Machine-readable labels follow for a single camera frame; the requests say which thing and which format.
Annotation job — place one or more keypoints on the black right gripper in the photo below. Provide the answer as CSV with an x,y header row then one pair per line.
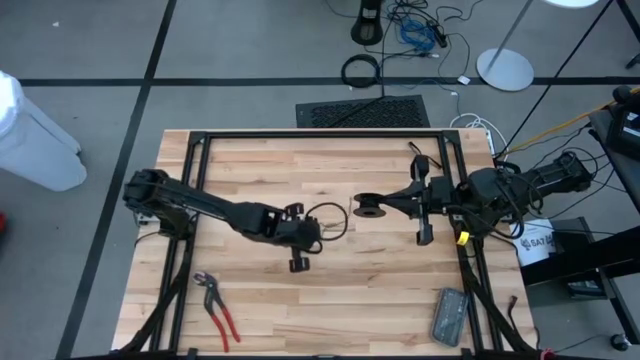
x,y
437,194

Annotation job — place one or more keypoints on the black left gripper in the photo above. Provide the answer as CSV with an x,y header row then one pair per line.
x,y
295,232

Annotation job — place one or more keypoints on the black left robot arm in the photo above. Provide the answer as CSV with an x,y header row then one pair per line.
x,y
200,200

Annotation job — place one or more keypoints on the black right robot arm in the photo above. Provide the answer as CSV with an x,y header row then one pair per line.
x,y
550,175

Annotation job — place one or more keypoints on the black-framed eyeglasses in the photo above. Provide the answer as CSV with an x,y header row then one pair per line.
x,y
413,148

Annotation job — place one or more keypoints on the black perforated floor mat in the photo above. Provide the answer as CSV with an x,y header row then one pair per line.
x,y
365,114

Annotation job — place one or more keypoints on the small white adapter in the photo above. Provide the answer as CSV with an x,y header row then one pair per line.
x,y
464,79

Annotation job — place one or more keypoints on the silver round-base floor stand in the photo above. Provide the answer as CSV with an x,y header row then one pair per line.
x,y
505,72

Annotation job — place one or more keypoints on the black power strip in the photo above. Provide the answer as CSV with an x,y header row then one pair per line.
x,y
439,35

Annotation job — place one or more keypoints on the black stand base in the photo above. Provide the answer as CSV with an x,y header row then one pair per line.
x,y
367,30

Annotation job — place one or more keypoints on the black equipment cart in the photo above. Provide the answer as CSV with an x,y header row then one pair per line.
x,y
590,255

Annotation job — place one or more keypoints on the red tape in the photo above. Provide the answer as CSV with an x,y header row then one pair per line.
x,y
547,353

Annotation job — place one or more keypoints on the black device white label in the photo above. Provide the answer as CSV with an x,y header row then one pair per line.
x,y
622,135

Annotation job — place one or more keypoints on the thin black diagonal pole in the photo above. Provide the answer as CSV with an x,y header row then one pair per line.
x,y
575,50

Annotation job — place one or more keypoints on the black caster wheel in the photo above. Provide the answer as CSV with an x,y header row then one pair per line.
x,y
620,342

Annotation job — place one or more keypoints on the white round lamp head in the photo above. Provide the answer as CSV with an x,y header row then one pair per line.
x,y
570,2

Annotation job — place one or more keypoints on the black stand leg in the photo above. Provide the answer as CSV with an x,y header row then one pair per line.
x,y
634,62

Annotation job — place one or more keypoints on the white plastic bin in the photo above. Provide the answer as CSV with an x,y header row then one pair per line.
x,y
35,150

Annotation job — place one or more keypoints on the black aluminium table frame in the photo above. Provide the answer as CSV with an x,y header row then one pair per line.
x,y
325,134

